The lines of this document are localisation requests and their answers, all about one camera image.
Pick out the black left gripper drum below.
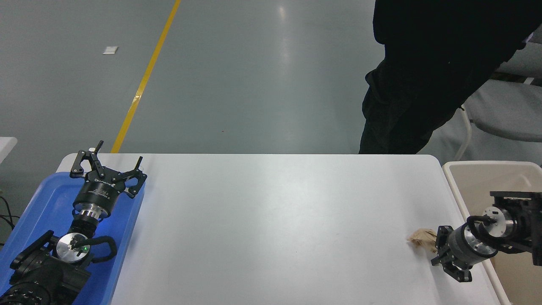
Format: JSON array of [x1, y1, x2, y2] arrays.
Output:
[[73, 167, 128, 216]]

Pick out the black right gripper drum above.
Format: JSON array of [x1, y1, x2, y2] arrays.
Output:
[[448, 224, 488, 270]]

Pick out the tan paper ball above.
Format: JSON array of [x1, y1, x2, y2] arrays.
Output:
[[406, 228, 438, 254]]

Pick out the blue plastic tray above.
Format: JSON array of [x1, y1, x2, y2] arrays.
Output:
[[0, 171, 146, 305]]

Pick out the large pale bin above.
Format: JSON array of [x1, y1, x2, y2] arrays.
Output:
[[442, 161, 542, 305]]

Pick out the white side table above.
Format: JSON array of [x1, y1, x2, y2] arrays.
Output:
[[0, 136, 19, 164]]

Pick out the person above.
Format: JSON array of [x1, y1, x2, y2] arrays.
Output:
[[358, 0, 542, 155]]

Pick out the black cables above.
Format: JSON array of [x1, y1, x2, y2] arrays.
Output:
[[0, 196, 21, 247]]

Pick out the grey chair with white frame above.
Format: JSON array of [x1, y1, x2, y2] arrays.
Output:
[[454, 34, 542, 162]]

